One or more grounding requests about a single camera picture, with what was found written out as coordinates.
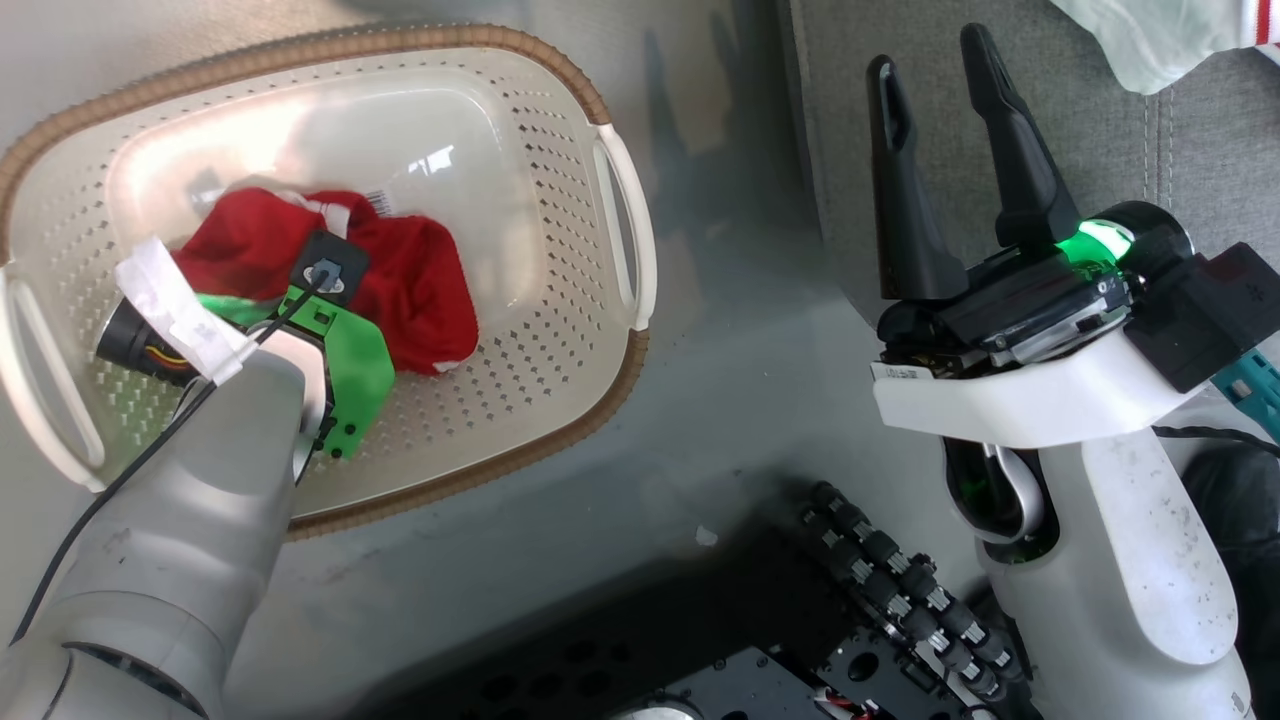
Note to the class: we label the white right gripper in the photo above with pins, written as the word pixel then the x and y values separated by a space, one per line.
pixel 1020 400

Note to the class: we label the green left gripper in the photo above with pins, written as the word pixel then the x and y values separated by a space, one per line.
pixel 355 370

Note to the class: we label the red garment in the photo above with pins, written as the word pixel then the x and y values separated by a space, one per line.
pixel 410 280

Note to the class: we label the white red-striped garment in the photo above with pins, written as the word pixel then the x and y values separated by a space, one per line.
pixel 1150 40

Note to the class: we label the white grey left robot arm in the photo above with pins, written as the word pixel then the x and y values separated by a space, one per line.
pixel 180 540

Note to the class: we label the grey fabric sofa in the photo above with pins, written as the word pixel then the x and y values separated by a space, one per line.
pixel 1200 160

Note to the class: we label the black cylinder with white tape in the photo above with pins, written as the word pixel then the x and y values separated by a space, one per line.
pixel 130 345

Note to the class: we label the white perforated laundry basket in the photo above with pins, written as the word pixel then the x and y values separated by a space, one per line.
pixel 480 140

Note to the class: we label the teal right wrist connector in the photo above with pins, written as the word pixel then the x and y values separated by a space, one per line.
pixel 1250 385

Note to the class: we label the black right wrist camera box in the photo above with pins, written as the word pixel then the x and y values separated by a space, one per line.
pixel 1210 310

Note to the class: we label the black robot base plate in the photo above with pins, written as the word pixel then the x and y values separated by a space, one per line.
pixel 600 640

